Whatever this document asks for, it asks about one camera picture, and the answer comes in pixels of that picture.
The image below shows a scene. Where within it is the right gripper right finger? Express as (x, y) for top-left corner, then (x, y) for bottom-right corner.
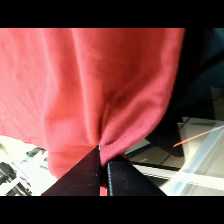
(106, 154), (168, 197)

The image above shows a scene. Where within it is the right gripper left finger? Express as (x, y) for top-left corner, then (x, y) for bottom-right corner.
(41, 144), (102, 197)

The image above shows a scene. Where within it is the red T-shirt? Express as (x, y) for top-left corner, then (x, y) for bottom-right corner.
(0, 28), (186, 197)

